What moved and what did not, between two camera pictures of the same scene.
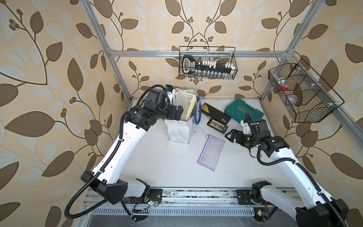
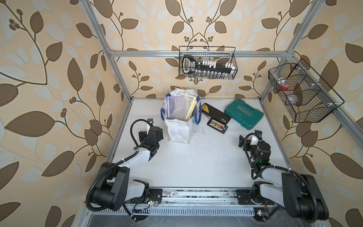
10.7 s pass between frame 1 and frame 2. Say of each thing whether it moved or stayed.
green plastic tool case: stayed
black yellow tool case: stayed
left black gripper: moved
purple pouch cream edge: moved
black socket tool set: stayed
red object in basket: stayed
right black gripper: moved
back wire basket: stayed
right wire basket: stayed
